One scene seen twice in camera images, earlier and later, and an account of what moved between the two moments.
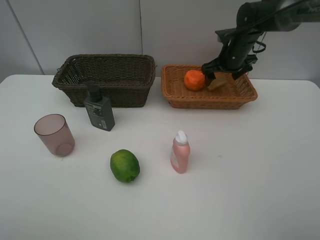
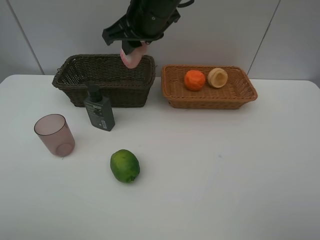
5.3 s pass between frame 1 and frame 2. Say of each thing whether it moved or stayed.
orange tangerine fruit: stayed
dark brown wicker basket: stayed
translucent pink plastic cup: stayed
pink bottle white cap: moved
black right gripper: moved
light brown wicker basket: stayed
